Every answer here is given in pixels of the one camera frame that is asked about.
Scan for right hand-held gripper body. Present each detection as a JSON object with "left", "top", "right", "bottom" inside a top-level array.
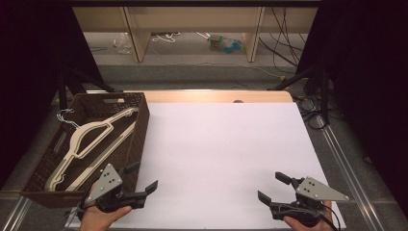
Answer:
[{"left": 268, "top": 176, "right": 350, "bottom": 227}]

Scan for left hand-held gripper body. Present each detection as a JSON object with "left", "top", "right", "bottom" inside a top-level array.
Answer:
[{"left": 85, "top": 163, "right": 147, "bottom": 214}]

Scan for beige plastic clothes hanger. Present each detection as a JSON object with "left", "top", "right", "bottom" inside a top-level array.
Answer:
[
  {"left": 45, "top": 108, "right": 139, "bottom": 193},
  {"left": 44, "top": 107, "right": 140, "bottom": 193},
  {"left": 44, "top": 108, "right": 139, "bottom": 193}
]

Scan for brown woven basket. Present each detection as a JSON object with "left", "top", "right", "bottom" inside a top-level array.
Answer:
[{"left": 20, "top": 91, "right": 151, "bottom": 209}]

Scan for person's right hand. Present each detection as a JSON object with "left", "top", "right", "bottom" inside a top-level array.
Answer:
[{"left": 282, "top": 201, "right": 335, "bottom": 231}]

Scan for person's left hand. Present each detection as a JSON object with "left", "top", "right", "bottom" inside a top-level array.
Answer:
[{"left": 79, "top": 181, "right": 133, "bottom": 231}]

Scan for white table mat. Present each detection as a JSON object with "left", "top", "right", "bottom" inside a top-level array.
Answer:
[{"left": 65, "top": 101, "right": 347, "bottom": 229}]

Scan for black tripod stand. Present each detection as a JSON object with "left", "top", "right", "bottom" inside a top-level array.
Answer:
[
  {"left": 57, "top": 66, "right": 116, "bottom": 112},
  {"left": 268, "top": 64, "right": 332, "bottom": 126}
]

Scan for black curtain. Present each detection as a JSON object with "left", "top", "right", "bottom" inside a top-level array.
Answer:
[
  {"left": 0, "top": 0, "right": 105, "bottom": 189},
  {"left": 294, "top": 0, "right": 408, "bottom": 210}
]

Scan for clear plastic bag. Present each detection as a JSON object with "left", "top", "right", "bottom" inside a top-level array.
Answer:
[{"left": 113, "top": 32, "right": 133, "bottom": 55}]

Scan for green and blue plastic packaging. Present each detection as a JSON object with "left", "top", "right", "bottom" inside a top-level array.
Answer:
[{"left": 208, "top": 33, "right": 247, "bottom": 55}]

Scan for beige cabinet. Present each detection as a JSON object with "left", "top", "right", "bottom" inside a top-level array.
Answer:
[{"left": 72, "top": 6, "right": 319, "bottom": 64}]

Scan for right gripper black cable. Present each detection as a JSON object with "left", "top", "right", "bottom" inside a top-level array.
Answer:
[{"left": 319, "top": 204, "right": 342, "bottom": 231}]

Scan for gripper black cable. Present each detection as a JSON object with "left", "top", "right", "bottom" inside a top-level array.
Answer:
[
  {"left": 65, "top": 189, "right": 90, "bottom": 225},
  {"left": 319, "top": 204, "right": 342, "bottom": 231}
]

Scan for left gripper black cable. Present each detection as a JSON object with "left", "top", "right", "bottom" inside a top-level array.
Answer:
[{"left": 65, "top": 189, "right": 90, "bottom": 225}]

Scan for metal floor rail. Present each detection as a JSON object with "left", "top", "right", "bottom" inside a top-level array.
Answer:
[
  {"left": 316, "top": 115, "right": 388, "bottom": 231},
  {"left": 0, "top": 195, "right": 34, "bottom": 231}
]

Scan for black floor cables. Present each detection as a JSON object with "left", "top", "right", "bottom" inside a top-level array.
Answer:
[{"left": 293, "top": 94, "right": 329, "bottom": 130}]

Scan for black power cable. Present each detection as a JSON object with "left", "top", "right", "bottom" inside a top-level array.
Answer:
[
  {"left": 258, "top": 35, "right": 301, "bottom": 68},
  {"left": 270, "top": 7, "right": 306, "bottom": 52}
]

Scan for white cord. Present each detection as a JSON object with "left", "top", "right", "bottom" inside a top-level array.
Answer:
[{"left": 150, "top": 31, "right": 181, "bottom": 43}]

